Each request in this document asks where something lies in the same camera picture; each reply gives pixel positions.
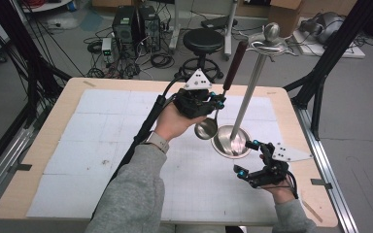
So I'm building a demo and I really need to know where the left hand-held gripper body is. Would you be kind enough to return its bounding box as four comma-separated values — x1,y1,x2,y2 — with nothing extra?
173,68,215,119

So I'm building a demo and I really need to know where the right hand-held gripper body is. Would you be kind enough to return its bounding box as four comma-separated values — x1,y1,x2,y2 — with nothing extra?
247,142,314,189

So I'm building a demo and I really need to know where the steel utensil stand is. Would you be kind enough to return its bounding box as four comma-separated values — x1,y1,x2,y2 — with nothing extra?
211,22,298,159

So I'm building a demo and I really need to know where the steel ladle with wooden handle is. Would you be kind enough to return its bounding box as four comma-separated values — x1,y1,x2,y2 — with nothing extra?
193,40,250,141

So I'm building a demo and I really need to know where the person's right hand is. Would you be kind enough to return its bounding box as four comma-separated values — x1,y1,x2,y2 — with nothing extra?
264,177,298,206

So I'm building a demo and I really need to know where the person's left hand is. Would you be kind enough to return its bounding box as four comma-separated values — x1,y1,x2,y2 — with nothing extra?
153,102,207,143

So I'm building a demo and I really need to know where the beige wrist watch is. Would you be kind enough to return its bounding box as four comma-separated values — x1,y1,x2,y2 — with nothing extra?
140,130,170,154

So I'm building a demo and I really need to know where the black round stool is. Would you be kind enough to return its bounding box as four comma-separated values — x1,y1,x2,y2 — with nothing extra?
174,28,225,83

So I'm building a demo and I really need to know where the black flat case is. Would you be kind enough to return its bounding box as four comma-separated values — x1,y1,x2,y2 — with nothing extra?
200,15,239,29

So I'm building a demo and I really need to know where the black computer tower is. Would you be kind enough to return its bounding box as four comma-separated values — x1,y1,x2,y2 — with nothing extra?
112,5,136,45
137,4,161,52

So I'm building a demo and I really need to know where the white power adapter box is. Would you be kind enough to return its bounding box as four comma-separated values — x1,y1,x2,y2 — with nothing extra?
101,37,114,64

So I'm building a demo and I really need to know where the open cardboard box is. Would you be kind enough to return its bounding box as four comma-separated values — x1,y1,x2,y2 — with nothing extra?
267,0,306,39

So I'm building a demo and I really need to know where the white grid mat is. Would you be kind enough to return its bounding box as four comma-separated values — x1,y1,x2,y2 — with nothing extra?
26,88,285,226

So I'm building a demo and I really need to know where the white foam board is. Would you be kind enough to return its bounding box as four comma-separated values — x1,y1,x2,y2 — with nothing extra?
292,28,367,60

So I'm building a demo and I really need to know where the grey bag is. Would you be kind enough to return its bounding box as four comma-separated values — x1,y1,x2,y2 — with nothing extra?
299,11,346,45

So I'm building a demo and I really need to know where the white round table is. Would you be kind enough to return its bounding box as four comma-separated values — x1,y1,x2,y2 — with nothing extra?
20,0,74,14

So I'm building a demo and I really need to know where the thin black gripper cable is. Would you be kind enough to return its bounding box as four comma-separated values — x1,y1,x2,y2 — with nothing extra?
286,170,300,200

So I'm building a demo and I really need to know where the black table bracket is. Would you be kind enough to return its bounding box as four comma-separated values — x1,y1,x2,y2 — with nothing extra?
310,178,333,190
8,163,33,173

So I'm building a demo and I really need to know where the tangle of black cables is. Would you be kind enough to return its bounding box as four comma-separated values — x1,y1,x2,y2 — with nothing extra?
83,27,176,81

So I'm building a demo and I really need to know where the aluminium rail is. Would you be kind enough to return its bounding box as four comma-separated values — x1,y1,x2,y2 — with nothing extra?
292,103,360,233
0,106,51,212

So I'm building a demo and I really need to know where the black metal frame post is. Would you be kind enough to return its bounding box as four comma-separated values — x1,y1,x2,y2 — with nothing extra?
0,0,74,120
283,0,373,140

